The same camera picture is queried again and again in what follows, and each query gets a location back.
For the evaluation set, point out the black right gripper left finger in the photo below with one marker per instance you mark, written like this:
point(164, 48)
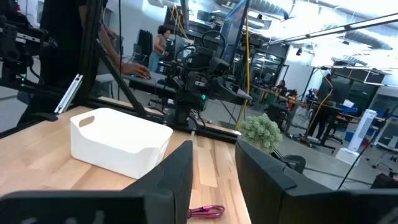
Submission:
point(174, 186)

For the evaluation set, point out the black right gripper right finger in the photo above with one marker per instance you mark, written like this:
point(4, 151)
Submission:
point(258, 186)

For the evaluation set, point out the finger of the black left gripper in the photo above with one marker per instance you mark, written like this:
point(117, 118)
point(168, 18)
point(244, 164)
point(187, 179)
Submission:
point(236, 93)

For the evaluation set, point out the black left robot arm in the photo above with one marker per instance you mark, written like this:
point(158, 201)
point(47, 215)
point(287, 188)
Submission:
point(186, 104)

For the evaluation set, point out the grey office chair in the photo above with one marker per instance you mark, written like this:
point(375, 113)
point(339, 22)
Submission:
point(293, 161)

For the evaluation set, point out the green artificial plant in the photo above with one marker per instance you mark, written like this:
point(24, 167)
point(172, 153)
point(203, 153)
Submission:
point(259, 132)

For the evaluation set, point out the black desk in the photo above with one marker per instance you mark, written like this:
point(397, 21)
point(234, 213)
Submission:
point(146, 85)

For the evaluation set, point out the person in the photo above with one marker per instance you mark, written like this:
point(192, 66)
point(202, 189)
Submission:
point(160, 46)
point(320, 105)
point(62, 46)

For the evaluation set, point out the wooden workbench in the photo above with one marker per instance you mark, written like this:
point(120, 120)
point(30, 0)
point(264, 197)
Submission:
point(298, 102)

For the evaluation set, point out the white plastic bin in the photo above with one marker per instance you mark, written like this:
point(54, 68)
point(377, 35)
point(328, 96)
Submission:
point(118, 143)

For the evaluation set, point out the white tower fan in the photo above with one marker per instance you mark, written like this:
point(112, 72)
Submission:
point(362, 129)

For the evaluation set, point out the linear ceiling light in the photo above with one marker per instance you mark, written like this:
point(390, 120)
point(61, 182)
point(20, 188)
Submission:
point(342, 29)

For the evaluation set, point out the silver aluminium extrusion piece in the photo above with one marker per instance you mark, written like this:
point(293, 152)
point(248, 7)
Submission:
point(70, 93)

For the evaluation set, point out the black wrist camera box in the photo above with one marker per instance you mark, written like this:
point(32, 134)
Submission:
point(219, 67)

